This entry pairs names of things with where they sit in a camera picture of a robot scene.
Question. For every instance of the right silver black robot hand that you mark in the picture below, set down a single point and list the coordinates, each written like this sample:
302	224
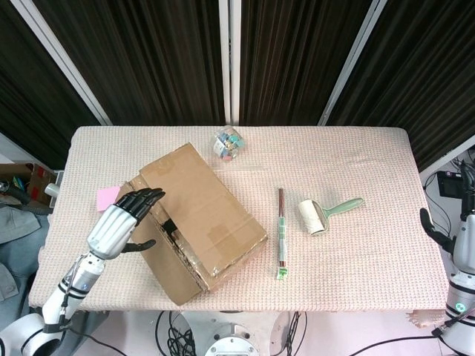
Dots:
465	244

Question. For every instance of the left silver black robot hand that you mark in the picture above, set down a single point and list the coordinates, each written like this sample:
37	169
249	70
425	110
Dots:
109	233

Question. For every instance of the brown cardboard shipping box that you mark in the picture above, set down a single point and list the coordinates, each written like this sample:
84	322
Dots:
208	193

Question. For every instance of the metal robot base column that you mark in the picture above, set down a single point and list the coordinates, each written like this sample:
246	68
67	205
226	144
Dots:
232	339

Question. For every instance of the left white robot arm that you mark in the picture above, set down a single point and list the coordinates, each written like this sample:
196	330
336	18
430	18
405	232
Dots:
74	285

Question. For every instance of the pink foam cube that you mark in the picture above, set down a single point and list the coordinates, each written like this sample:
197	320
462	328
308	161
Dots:
105	198

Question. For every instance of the black electronic device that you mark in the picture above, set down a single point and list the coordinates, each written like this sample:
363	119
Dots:
449	185

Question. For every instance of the white cup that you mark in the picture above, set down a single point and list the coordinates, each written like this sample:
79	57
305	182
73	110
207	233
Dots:
52	190

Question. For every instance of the open brown floor carton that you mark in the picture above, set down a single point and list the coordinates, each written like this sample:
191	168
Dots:
37	181

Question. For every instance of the clear jar of binder clips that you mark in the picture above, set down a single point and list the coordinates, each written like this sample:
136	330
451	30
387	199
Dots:
228	142

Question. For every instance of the black pleated curtain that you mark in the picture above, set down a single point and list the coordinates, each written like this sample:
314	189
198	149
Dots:
289	55
29	92
148	55
426	74

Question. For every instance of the wrapped brown chopsticks pair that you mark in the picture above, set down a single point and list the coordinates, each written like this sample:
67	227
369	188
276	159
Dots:
282	230

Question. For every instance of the small green plastic clip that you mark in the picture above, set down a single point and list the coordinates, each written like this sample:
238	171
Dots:
283	274

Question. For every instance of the white frame post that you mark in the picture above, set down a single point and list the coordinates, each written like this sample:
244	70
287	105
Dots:
447	155
353	55
59	55
15	150
224	55

